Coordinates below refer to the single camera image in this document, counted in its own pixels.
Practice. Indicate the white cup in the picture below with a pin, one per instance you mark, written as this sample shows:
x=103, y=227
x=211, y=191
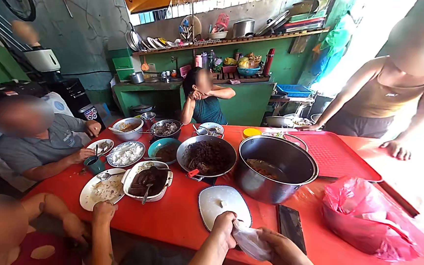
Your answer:
x=202, y=131

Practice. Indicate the person's right fingers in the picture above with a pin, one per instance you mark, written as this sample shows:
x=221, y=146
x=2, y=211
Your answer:
x=268, y=235

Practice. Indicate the clear plastic bag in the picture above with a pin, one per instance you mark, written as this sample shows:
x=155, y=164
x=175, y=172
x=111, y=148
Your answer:
x=249, y=241

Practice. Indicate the metal cup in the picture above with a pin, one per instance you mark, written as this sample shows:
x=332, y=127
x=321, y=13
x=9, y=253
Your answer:
x=148, y=117

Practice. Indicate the bicycle wheel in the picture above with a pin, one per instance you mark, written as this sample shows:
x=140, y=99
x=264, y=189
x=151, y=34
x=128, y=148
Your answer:
x=21, y=17

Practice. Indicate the yellow lidded container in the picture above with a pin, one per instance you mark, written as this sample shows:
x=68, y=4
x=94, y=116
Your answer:
x=251, y=133

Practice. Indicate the white casserole dish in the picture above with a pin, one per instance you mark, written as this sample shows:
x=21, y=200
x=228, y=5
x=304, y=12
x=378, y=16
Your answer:
x=125, y=181

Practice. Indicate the dark brown stew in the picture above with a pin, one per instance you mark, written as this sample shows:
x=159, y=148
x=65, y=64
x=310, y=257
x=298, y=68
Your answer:
x=142, y=184

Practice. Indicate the pink plastic bag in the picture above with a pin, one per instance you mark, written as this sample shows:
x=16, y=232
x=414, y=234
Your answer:
x=366, y=221

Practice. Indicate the person's left hand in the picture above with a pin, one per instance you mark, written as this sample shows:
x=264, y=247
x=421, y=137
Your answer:
x=223, y=229

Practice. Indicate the dark brown food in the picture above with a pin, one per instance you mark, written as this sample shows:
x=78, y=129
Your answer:
x=208, y=154

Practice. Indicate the green kitchen counter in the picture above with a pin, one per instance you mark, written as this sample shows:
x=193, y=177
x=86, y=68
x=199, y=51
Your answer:
x=256, y=99

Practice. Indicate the red thermos flask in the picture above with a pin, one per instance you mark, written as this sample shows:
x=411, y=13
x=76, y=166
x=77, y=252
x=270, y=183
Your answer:
x=268, y=62

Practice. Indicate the white bowl with food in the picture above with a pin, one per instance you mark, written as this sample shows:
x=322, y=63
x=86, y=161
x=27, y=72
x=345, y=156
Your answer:
x=215, y=128

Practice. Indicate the hanging green blue plastic bags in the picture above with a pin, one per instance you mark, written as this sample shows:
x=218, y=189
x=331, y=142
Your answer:
x=331, y=46

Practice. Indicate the red plastic tray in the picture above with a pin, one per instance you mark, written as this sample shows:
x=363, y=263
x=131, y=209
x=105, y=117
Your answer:
x=339, y=154

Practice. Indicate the white square lid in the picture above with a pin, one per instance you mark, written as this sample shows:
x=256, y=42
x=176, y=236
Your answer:
x=219, y=217

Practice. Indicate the teal bowl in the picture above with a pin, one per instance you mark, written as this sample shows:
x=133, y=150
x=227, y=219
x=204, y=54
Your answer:
x=165, y=151

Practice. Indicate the small white plate with food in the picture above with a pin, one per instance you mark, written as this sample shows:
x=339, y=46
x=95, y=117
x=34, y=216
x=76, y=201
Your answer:
x=105, y=146

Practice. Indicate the white rice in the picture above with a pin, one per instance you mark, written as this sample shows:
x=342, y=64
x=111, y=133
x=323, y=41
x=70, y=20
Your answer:
x=126, y=152

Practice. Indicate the red dining table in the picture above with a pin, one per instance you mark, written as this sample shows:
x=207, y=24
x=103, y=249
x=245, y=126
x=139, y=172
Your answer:
x=182, y=217

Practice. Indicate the black pot with grey food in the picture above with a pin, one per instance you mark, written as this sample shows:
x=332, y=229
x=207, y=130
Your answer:
x=166, y=129

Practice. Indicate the clear glass lid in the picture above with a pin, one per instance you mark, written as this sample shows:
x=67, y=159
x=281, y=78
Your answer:
x=289, y=137

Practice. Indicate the person's left forearm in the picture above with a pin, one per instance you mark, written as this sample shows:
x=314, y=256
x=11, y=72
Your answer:
x=209, y=251

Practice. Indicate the metal serving spoon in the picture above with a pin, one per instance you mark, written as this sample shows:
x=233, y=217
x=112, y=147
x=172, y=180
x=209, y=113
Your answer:
x=146, y=195

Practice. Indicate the white oval plate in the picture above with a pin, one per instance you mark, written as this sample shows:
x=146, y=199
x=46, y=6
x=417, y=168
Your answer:
x=87, y=193

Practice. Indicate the person's right hand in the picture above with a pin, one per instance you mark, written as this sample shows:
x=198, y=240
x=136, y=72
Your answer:
x=275, y=240

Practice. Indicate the person's right forearm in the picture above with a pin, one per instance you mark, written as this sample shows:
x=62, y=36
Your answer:
x=296, y=257

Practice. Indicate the blue plastic basket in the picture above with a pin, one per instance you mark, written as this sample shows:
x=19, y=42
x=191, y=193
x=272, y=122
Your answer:
x=293, y=90

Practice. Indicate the window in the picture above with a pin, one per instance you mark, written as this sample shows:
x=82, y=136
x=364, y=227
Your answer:
x=168, y=12

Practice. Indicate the black flat rectangular object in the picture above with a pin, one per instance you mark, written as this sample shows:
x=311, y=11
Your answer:
x=291, y=225

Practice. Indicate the white basin with food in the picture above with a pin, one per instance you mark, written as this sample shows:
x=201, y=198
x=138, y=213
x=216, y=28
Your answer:
x=127, y=135

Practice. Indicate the white rice cooker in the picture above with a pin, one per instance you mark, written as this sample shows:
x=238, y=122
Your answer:
x=43, y=60

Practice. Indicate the patterned plate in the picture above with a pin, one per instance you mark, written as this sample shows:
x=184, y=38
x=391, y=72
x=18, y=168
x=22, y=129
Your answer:
x=112, y=158

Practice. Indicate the large steel pot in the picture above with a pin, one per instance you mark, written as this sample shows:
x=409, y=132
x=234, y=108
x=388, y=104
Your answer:
x=263, y=187

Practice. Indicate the green plastic drawers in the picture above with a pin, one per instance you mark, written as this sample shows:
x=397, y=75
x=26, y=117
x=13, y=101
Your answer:
x=124, y=70

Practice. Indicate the person's left fingers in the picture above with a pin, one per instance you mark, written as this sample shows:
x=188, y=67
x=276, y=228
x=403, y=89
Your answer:
x=229, y=218

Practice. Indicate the metal spoon on plate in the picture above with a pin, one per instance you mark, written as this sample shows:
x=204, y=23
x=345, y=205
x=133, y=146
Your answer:
x=105, y=176

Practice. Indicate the metal side table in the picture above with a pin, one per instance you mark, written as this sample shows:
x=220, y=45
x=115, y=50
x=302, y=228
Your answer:
x=296, y=100

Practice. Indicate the large wok with dark food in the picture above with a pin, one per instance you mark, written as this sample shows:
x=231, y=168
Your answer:
x=184, y=151

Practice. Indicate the orange ladle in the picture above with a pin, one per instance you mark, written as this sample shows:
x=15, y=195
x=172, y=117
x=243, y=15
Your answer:
x=144, y=66

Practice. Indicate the wooden wall shelf with dishes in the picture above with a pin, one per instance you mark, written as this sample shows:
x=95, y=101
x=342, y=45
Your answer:
x=204, y=45

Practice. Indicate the dark teal mug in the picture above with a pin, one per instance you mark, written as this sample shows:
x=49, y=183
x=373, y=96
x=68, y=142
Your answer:
x=95, y=167

